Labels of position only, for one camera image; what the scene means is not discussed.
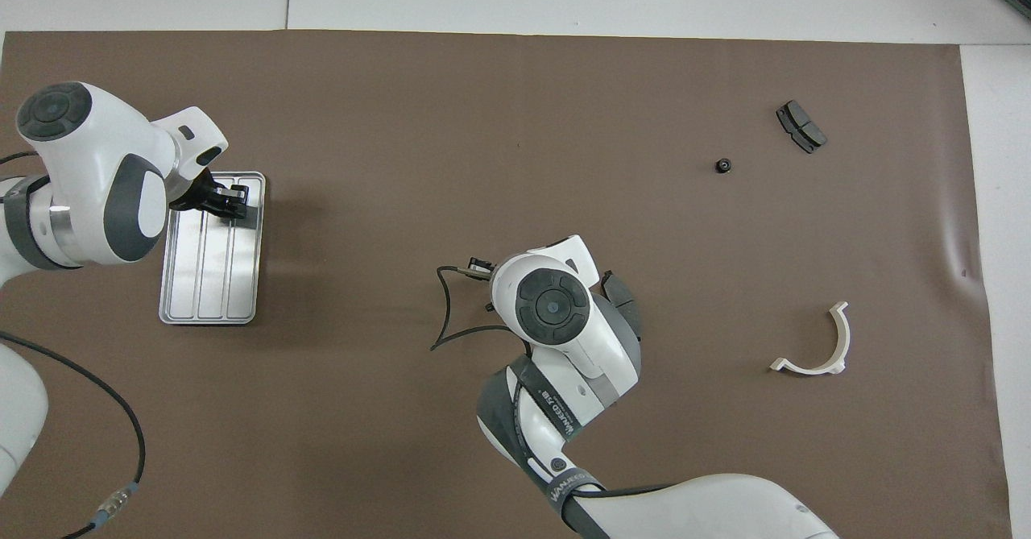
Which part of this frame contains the white curved plastic bracket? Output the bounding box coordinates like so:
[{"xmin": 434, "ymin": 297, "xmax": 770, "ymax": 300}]
[{"xmin": 769, "ymin": 301, "xmax": 851, "ymax": 377}]

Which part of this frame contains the silver ribbed metal tray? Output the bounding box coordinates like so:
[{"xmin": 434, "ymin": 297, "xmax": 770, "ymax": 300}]
[{"xmin": 159, "ymin": 171, "xmax": 267, "ymax": 326}]

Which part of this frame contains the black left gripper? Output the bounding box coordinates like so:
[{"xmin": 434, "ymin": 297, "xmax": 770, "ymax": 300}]
[{"xmin": 169, "ymin": 170, "xmax": 249, "ymax": 220}]

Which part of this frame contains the long grey brake pad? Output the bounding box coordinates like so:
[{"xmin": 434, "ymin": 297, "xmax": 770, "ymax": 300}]
[{"xmin": 600, "ymin": 270, "xmax": 644, "ymax": 342}]

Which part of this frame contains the short grey brake pad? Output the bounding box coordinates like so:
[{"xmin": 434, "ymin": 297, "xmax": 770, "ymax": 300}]
[{"xmin": 776, "ymin": 100, "xmax": 828, "ymax": 155}]

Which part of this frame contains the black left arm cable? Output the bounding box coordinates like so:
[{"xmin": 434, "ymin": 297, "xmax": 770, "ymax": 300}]
[{"xmin": 0, "ymin": 331, "xmax": 147, "ymax": 539}]

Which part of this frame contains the brown paper table mat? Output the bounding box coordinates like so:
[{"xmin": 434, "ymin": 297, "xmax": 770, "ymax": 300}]
[{"xmin": 0, "ymin": 30, "xmax": 1014, "ymax": 539}]

